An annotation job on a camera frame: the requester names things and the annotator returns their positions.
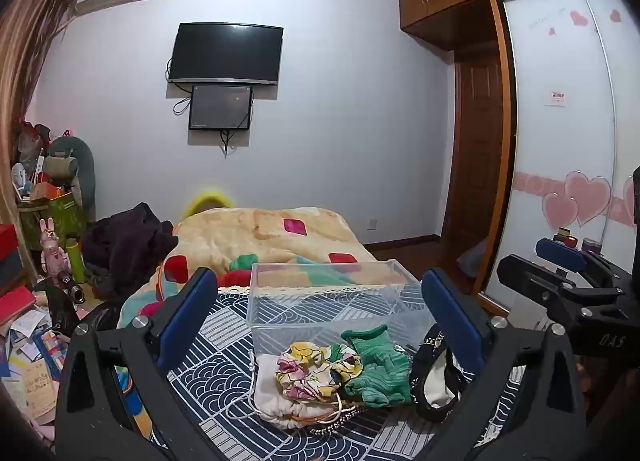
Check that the pile of books and papers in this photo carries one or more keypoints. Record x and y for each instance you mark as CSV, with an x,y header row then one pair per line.
x,y
30,366

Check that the wooden wardrobe with sliding doors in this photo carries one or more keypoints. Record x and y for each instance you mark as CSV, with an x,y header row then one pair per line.
x,y
560,151

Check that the yellow fuzzy object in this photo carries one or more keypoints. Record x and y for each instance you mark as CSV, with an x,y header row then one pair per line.
x,y
205,201

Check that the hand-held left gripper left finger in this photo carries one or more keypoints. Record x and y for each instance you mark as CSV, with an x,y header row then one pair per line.
x,y
192,303

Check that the pile of dark clothes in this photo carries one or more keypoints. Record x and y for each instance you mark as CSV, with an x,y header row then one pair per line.
x,y
130,246

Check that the black plastic bag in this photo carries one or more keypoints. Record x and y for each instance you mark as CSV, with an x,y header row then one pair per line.
x,y
62,313

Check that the green paper bag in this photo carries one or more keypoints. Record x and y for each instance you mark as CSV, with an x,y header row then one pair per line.
x,y
55,218

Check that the navy patterned bedsheet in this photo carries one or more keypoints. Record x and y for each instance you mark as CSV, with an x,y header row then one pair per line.
x,y
220,366

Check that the grey plush pillow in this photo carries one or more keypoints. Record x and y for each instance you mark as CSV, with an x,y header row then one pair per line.
x,y
82,161

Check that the black and white fabric pouch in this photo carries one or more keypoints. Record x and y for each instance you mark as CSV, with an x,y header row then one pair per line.
x,y
440,391

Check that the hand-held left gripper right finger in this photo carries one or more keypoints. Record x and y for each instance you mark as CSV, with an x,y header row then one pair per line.
x,y
452,316

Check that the wall-mounted black television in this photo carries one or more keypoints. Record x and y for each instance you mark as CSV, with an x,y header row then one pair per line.
x,y
225,53

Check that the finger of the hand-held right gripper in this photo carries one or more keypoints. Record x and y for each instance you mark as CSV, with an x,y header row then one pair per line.
x,y
560,249
530,277

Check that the green knitted cloth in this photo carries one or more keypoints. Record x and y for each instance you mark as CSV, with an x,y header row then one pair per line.
x,y
380,373

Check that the red box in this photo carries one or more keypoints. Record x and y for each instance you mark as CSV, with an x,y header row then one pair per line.
x,y
7,241

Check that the brown striped curtain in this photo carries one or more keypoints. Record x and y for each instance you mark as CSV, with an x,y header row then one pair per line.
x,y
27,41

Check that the clear plastic storage box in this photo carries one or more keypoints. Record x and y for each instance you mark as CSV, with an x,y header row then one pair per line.
x,y
325,311

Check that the red and white door notice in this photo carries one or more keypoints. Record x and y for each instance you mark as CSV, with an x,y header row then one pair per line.
x,y
556,96

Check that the beige blanket with coloured diamonds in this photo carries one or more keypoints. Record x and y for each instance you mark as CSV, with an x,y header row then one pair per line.
x,y
260,236

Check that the brown wooden door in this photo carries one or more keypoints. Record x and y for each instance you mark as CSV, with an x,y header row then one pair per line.
x,y
475,151

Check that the floral patterned cloth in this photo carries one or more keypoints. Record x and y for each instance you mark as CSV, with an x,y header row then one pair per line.
x,y
305,366

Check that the green bottle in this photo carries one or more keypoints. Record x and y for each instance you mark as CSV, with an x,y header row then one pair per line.
x,y
76,261

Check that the small wall-mounted black monitor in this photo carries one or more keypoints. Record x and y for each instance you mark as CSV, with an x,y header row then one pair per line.
x,y
220,107

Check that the pink rabbit figurine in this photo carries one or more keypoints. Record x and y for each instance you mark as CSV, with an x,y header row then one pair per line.
x,y
52,251

